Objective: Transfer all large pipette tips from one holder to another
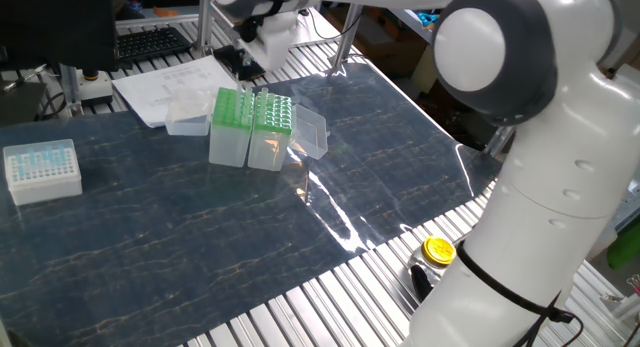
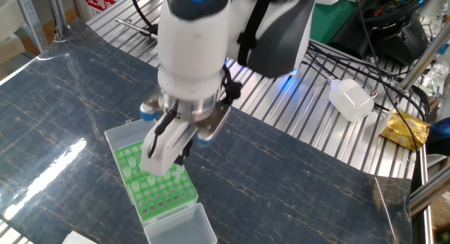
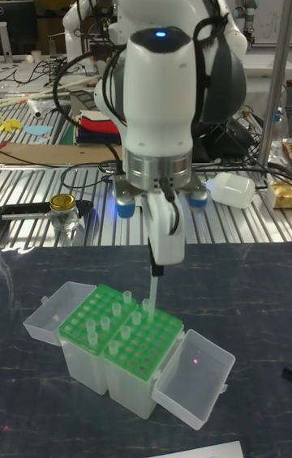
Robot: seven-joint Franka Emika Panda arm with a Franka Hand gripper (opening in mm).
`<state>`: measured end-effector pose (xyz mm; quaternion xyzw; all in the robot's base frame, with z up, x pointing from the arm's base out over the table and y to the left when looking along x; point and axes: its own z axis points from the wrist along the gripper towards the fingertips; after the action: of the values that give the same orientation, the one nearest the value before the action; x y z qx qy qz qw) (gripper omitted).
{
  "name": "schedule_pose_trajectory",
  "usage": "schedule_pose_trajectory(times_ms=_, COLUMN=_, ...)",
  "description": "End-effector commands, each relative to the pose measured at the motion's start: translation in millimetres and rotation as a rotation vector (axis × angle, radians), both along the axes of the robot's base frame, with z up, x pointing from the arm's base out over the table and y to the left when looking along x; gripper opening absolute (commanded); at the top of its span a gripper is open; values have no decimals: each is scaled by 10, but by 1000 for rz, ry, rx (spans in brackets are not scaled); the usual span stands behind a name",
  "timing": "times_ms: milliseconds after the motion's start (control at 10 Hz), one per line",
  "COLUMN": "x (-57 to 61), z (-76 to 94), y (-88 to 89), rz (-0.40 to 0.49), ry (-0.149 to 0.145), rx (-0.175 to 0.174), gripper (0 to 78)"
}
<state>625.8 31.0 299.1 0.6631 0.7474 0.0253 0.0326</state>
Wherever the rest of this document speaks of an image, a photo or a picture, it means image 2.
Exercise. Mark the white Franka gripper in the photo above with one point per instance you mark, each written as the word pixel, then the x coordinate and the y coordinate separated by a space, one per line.
pixel 168 149

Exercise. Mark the large translucent pipette tip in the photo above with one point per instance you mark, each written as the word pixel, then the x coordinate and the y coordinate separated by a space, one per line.
pixel 131 162
pixel 151 180
pixel 179 173
pixel 126 172
pixel 167 174
pixel 135 186

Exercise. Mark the translucent tip box green rack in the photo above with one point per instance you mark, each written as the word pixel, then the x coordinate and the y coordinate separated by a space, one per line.
pixel 119 135
pixel 183 230

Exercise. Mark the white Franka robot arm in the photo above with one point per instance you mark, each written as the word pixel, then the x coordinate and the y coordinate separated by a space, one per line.
pixel 190 54

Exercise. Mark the white paper sheet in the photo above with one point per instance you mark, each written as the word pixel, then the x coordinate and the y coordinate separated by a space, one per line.
pixel 79 239

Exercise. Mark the metal rod tool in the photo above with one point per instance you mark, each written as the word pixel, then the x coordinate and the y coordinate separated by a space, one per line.
pixel 130 25

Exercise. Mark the dark marble pattern mat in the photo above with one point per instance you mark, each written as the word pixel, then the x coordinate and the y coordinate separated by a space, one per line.
pixel 316 202

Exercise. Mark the red white printed box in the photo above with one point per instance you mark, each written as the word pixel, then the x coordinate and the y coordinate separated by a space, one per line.
pixel 102 1

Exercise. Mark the white plastic bottle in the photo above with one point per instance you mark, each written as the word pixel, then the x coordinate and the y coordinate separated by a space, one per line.
pixel 351 100

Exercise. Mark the green cloth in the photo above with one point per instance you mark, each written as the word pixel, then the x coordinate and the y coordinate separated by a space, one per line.
pixel 337 22

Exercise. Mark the gold foil packet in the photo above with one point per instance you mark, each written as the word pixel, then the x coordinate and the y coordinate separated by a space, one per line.
pixel 404 131

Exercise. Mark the black racing wheel controller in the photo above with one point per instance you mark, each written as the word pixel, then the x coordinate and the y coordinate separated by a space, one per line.
pixel 404 40

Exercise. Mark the dark blue round object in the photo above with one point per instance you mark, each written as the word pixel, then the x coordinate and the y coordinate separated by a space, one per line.
pixel 439 135

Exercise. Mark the silver wrist camera blue caps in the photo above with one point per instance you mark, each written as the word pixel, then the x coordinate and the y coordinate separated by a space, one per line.
pixel 216 121

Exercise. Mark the grey slotted angle post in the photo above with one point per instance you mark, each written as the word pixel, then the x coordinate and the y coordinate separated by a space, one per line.
pixel 30 22

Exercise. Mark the aluminium frame rail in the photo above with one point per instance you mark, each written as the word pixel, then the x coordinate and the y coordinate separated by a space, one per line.
pixel 429 194

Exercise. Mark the aluminium frame post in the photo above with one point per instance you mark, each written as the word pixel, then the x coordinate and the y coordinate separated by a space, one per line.
pixel 425 59

